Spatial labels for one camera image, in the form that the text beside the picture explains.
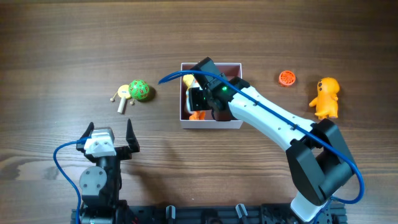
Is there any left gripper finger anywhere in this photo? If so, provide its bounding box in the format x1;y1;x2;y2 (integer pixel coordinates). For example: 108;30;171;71
126;119;139;146
80;122;95;139

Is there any white plush duck toy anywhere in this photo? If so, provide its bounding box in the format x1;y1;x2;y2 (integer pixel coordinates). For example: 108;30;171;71
182;73;206;121

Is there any yellow wooden rattle drum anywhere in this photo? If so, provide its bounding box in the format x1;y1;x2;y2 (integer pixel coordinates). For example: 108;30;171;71
109;85;135;114

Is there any green patterned ball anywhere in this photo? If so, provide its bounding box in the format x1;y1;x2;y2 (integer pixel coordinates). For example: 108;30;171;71
128;80;150;100

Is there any orange round disc toy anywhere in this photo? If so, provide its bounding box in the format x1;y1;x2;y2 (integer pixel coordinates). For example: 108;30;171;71
278;70;296;86

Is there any orange dinosaur toy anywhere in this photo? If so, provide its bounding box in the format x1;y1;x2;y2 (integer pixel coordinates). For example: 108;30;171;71
309;77;340;120

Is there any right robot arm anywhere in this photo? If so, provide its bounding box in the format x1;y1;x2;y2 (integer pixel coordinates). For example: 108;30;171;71
184;58;364;223

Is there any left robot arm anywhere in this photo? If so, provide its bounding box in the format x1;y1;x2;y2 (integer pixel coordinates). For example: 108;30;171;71
71;119;140;224

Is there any pink cardboard box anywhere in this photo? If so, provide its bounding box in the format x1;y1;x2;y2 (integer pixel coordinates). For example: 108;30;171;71
177;63;243;129

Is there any left blue cable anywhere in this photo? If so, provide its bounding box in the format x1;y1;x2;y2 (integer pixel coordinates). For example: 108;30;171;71
52;138;91;224

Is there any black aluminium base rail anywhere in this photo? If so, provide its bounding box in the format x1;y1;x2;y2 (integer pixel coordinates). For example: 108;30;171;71
70;203;347;224

